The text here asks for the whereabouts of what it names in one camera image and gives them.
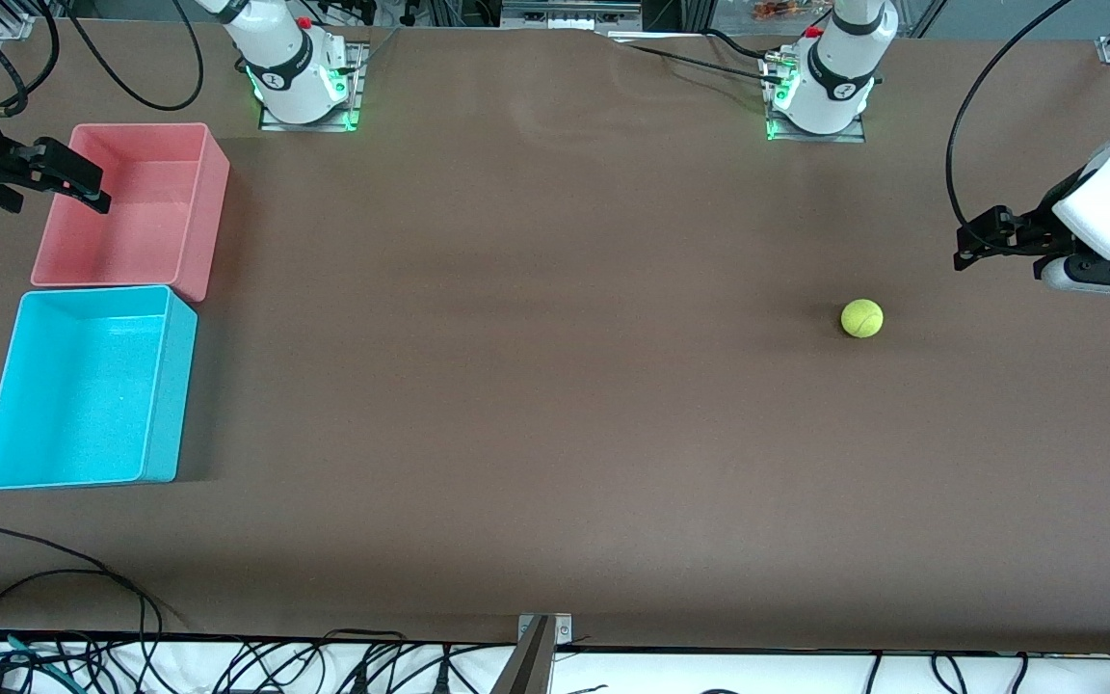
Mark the yellow-green tennis ball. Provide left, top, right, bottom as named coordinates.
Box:
left=840, top=298, right=885, bottom=339

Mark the pink plastic bin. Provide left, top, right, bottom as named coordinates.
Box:
left=31, top=122, right=231, bottom=303

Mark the blue plastic bin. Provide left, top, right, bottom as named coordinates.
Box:
left=0, top=285, right=199, bottom=492

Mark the large table cover mat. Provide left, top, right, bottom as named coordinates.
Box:
left=0, top=17, right=1110, bottom=656

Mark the grey background device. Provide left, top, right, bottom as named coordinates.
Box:
left=500, top=0, right=643, bottom=32

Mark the white lower shelf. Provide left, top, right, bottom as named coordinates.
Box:
left=0, top=636, right=1110, bottom=694

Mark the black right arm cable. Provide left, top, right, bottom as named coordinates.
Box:
left=62, top=0, right=205, bottom=112
left=0, top=0, right=60, bottom=115

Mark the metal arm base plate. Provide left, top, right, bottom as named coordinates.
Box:
left=765, top=48, right=867, bottom=145
left=259, top=42, right=368, bottom=133

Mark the black cable on table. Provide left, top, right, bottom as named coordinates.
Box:
left=624, top=43, right=787, bottom=86
left=704, top=27, right=773, bottom=61

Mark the teal cable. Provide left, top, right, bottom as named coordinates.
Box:
left=0, top=628, right=69, bottom=681

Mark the small metal bracket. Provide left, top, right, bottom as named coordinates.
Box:
left=516, top=613, right=573, bottom=649

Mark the dark grey camera post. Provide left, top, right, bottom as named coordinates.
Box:
left=489, top=617, right=556, bottom=694

